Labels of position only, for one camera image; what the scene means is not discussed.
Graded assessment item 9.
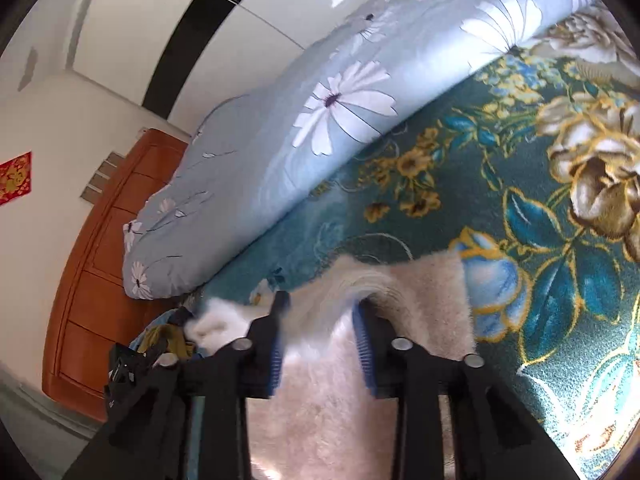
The orange wooden headboard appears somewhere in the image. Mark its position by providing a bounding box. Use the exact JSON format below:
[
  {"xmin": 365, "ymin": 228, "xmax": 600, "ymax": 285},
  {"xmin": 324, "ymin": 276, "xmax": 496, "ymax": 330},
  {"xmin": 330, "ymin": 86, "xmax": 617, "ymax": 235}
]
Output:
[{"xmin": 42, "ymin": 129, "xmax": 186, "ymax": 422}]

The beige fuzzy patterned sweater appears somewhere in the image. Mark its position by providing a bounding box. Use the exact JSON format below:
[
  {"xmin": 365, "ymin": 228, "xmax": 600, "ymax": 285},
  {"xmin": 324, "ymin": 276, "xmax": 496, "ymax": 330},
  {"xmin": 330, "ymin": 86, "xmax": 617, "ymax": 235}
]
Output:
[{"xmin": 183, "ymin": 250, "xmax": 478, "ymax": 480}]

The olive green knit garment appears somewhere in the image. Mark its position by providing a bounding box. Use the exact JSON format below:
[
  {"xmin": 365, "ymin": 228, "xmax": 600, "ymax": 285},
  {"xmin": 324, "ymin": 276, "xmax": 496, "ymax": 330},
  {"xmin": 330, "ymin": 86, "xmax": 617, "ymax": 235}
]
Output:
[{"xmin": 137, "ymin": 324, "xmax": 195, "ymax": 361}]

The wall switch panel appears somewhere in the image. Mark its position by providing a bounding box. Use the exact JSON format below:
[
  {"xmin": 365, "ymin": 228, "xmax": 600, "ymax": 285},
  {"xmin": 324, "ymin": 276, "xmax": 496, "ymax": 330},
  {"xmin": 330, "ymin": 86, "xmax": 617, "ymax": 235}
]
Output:
[{"xmin": 80, "ymin": 152, "xmax": 125, "ymax": 205}]

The red wall decoration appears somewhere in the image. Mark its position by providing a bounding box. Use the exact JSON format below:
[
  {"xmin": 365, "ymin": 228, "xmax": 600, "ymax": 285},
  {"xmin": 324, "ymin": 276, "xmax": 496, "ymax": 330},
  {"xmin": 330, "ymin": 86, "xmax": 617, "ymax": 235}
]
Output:
[{"xmin": 0, "ymin": 152, "xmax": 32, "ymax": 205}]

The light blue daisy quilt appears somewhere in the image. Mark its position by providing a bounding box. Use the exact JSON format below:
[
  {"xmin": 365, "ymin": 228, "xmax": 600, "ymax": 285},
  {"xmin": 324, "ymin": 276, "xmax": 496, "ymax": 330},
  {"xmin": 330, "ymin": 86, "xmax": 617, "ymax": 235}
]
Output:
[{"xmin": 122, "ymin": 0, "xmax": 594, "ymax": 300}]

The white black-striped wardrobe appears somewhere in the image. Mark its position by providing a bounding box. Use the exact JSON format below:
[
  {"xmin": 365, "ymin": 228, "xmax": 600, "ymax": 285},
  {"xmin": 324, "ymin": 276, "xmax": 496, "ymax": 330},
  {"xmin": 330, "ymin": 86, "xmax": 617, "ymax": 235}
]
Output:
[{"xmin": 68, "ymin": 0, "xmax": 367, "ymax": 133}]

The teal floral bed blanket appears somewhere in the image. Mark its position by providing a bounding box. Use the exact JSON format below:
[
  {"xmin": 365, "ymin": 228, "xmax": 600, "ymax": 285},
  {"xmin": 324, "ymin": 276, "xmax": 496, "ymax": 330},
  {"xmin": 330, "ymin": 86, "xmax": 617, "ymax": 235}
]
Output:
[{"xmin": 196, "ymin": 3, "xmax": 639, "ymax": 479}]

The black garment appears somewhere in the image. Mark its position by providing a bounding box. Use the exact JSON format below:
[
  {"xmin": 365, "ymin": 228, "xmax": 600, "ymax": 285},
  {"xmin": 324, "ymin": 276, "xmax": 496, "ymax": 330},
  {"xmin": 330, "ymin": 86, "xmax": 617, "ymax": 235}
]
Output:
[{"xmin": 103, "ymin": 306, "xmax": 196, "ymax": 411}]

